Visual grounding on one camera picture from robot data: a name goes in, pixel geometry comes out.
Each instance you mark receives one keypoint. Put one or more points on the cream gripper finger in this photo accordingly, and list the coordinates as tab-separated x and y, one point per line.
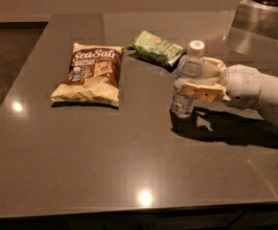
213	67
207	93

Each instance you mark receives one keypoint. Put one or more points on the green snack bag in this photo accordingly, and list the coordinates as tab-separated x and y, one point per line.
156	49

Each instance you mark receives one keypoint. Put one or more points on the blue label plastic water bottle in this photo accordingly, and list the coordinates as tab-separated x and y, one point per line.
189	68

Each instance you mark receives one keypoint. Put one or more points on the silver metal dispenser base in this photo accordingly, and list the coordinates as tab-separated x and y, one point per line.
256	18

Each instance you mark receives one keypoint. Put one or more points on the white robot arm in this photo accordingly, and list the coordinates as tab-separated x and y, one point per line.
267	104

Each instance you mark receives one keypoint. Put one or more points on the brown sea salt chip bag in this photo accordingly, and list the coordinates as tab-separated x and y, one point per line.
93	77

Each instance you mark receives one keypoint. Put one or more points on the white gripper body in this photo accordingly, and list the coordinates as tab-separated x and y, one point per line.
243	84

